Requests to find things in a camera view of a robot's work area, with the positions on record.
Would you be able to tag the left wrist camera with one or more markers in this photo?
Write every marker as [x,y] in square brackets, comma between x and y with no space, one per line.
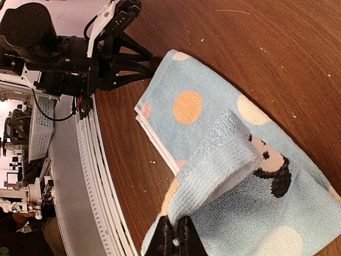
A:
[112,20]

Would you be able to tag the front aluminium rail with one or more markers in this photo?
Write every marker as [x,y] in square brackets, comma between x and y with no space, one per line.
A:
[87,207]

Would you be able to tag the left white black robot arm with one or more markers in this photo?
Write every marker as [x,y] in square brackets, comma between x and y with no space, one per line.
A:
[28,33]

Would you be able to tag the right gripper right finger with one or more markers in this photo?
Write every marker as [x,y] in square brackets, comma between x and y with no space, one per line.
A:
[189,243]

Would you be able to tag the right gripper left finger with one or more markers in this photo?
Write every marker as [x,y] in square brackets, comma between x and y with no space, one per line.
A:
[161,243]

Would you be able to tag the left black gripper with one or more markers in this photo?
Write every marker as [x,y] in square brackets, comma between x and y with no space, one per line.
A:
[76,74]

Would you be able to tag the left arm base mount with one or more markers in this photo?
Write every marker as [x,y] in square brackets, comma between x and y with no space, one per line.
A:
[82,105]

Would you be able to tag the blue polka dot towel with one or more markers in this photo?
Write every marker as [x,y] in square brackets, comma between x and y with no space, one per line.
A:
[247,187]

